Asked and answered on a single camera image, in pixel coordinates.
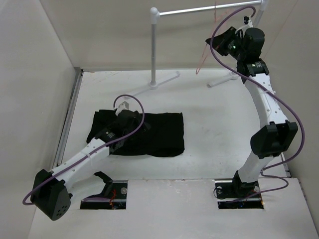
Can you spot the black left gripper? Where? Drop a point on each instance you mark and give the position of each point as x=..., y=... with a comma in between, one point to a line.
x=144, y=128

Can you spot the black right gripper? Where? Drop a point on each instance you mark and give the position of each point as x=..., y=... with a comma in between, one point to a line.
x=220, y=42

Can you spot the black trousers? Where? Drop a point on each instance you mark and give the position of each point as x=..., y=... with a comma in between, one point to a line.
x=162, y=135

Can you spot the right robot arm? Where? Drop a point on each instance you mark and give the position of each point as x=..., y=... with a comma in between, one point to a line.
x=276, y=132

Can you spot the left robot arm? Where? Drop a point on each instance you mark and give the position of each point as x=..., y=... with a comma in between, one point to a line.
x=52, y=190

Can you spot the white clothes rack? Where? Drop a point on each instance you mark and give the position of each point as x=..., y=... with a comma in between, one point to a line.
x=167, y=30

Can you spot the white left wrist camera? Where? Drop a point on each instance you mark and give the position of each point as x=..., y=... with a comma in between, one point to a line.
x=121, y=107

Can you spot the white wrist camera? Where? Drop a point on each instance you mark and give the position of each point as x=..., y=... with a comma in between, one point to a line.
x=121, y=107
x=247, y=24

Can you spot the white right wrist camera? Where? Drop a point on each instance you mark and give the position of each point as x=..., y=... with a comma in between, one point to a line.
x=247, y=24

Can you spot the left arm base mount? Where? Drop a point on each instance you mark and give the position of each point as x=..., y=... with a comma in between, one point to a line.
x=112, y=197

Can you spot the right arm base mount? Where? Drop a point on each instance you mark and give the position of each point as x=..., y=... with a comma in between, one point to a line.
x=230, y=196

